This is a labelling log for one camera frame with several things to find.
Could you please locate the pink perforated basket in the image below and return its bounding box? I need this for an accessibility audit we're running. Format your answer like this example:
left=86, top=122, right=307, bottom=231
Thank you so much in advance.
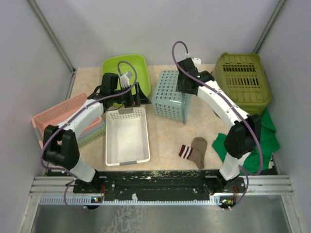
left=32, top=93, right=104, bottom=147

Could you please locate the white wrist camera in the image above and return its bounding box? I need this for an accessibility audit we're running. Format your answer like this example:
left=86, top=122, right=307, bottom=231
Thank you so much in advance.
left=120, top=71, right=133, bottom=88
left=186, top=52, right=202, bottom=68

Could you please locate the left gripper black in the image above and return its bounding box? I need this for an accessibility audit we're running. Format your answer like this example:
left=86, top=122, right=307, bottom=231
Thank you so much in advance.
left=112, top=82, right=151, bottom=108

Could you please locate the light blue perforated basket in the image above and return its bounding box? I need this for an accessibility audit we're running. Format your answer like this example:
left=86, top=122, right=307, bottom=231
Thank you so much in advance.
left=152, top=70, right=191, bottom=124

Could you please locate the olive green large container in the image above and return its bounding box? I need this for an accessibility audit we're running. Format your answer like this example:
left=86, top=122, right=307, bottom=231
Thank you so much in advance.
left=211, top=52, right=272, bottom=116

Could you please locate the lime green plastic tub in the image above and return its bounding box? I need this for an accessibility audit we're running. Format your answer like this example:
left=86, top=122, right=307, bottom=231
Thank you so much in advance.
left=102, top=54, right=151, bottom=97

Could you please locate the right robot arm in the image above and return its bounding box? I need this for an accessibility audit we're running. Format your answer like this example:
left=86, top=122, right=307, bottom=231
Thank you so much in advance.
left=175, top=58, right=261, bottom=192

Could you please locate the light green perforated basket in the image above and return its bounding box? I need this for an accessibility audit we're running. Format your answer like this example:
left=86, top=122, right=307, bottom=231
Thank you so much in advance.
left=78, top=129, right=105, bottom=148

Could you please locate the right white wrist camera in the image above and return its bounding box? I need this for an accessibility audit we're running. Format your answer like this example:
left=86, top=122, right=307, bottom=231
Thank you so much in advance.
left=186, top=52, right=202, bottom=68

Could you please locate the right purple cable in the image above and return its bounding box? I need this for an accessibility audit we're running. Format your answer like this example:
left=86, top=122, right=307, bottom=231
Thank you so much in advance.
left=172, top=41, right=264, bottom=210

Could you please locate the aluminium frame rail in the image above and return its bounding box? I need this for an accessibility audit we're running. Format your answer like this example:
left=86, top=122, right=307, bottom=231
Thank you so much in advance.
left=30, top=175, right=294, bottom=196

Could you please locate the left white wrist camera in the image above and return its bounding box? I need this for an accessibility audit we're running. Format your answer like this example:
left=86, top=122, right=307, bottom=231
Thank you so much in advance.
left=120, top=71, right=133, bottom=88

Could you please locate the brown striped sock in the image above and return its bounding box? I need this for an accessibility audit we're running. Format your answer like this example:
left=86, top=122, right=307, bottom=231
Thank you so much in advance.
left=178, top=137, right=207, bottom=169

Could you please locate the purple cable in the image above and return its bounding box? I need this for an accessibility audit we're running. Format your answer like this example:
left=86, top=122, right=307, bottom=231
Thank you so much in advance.
left=40, top=60, right=138, bottom=211
left=172, top=41, right=264, bottom=210

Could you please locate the grey slotted cable duct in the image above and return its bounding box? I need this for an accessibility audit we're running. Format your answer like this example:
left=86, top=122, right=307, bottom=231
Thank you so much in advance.
left=38, top=195, right=246, bottom=206

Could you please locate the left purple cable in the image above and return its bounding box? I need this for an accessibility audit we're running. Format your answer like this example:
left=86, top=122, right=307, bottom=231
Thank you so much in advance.
left=40, top=60, right=138, bottom=211

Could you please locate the green cloth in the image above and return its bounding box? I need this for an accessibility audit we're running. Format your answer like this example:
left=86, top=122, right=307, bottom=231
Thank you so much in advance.
left=212, top=109, right=280, bottom=173

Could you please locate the white perforated basket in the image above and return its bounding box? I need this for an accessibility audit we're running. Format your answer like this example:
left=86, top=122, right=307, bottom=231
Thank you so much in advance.
left=105, top=107, right=151, bottom=166

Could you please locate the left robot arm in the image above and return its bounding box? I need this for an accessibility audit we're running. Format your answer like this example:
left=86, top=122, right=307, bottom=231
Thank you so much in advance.
left=41, top=71, right=151, bottom=193

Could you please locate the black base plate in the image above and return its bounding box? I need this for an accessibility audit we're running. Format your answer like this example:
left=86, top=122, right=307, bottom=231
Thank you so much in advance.
left=73, top=170, right=247, bottom=201

